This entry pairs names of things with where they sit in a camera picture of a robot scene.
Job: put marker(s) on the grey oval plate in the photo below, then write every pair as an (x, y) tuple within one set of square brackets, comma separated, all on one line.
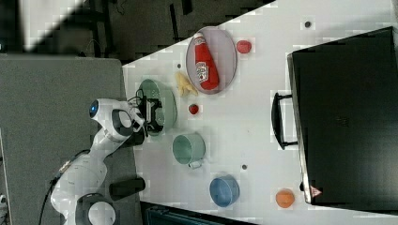
[(222, 49)]

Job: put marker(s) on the green oval plastic strainer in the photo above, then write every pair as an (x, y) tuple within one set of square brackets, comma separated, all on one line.
[(166, 116)]

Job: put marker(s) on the blue bowl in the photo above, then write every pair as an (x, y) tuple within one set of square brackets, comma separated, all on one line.
[(224, 190)]

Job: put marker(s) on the orange toy fruit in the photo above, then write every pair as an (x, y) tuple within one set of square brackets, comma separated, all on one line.
[(285, 198)]

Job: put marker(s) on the red ketchup bottle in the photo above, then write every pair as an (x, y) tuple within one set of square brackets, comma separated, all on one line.
[(206, 70)]

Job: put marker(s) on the green metal cup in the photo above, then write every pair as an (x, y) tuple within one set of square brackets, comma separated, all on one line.
[(189, 149)]

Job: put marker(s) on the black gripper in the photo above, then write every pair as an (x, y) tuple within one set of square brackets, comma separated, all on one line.
[(148, 107)]

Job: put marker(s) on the black cylinder object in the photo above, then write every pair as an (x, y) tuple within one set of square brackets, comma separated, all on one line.
[(126, 188)]

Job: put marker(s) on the yellow toy banana bunch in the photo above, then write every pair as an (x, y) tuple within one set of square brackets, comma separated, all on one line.
[(184, 86)]

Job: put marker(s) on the black toaster oven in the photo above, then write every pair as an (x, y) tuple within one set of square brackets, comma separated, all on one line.
[(345, 105)]

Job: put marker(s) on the red toy strawberry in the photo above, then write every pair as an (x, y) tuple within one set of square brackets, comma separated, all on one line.
[(193, 109)]

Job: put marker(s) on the red toy tomato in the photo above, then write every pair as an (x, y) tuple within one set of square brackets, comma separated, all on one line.
[(244, 46)]

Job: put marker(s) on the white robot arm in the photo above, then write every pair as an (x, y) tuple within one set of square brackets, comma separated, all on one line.
[(75, 193)]

